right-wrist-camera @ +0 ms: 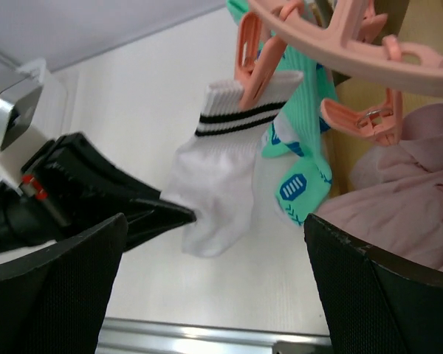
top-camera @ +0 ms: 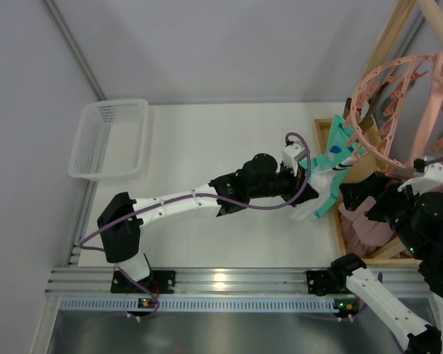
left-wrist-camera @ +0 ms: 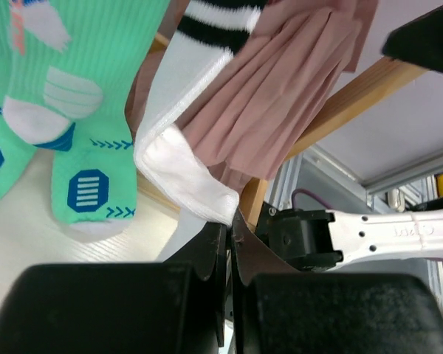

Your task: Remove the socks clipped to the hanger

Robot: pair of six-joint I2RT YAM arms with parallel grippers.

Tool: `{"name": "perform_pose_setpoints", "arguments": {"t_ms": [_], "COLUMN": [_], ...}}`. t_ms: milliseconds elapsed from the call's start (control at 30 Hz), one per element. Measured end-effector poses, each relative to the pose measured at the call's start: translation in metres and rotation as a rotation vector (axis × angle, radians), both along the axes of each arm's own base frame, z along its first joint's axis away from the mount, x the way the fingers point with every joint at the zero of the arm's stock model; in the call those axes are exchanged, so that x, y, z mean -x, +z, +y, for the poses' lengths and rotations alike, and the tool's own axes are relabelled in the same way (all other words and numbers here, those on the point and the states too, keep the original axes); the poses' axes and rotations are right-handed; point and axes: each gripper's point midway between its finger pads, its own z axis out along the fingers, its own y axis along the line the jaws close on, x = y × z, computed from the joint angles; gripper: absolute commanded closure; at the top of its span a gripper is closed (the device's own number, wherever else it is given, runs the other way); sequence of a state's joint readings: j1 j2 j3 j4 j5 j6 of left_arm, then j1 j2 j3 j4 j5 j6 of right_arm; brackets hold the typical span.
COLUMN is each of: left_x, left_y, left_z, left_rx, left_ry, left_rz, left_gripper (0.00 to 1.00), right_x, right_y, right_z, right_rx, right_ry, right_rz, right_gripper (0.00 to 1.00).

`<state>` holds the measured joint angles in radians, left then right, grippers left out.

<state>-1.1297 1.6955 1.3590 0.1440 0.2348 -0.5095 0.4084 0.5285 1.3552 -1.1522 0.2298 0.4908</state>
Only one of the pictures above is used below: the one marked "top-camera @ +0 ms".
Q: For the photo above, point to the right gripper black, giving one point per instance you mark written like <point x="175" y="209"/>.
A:
<point x="377" y="197"/>

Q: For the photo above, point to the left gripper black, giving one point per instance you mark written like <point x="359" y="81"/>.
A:
<point x="295" y="185"/>

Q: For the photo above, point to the green blue patterned sock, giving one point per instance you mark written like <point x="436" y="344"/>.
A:
<point x="330" y="168"/>

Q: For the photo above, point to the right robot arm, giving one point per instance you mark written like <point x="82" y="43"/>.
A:
<point x="417" y="220"/>

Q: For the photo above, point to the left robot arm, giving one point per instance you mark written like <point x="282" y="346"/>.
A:
<point x="125" y="219"/>

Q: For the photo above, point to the pink fabric pile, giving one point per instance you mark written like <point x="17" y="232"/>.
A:
<point x="360" y="235"/>

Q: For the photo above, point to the brown sock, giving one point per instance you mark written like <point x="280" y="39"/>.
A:
<point x="367" y="121"/>

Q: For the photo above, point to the wooden rod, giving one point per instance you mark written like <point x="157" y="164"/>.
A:
<point x="433" y="16"/>

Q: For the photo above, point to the white plastic basket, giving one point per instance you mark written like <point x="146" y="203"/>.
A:
<point x="110" y="140"/>

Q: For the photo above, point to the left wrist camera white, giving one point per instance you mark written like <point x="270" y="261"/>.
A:
<point x="293" y="155"/>

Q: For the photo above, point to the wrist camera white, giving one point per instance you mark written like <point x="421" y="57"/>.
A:
<point x="293" y="155"/>
<point x="427" y="175"/>

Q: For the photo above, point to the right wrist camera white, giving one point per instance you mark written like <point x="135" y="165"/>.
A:
<point x="427" y="175"/>

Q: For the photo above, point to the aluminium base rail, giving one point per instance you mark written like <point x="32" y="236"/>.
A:
<point x="402" y="282"/>

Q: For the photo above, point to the wooden upright post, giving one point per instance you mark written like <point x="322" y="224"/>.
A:
<point x="390" y="33"/>

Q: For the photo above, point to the white slotted cable duct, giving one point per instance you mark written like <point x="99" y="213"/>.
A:
<point x="211" y="304"/>

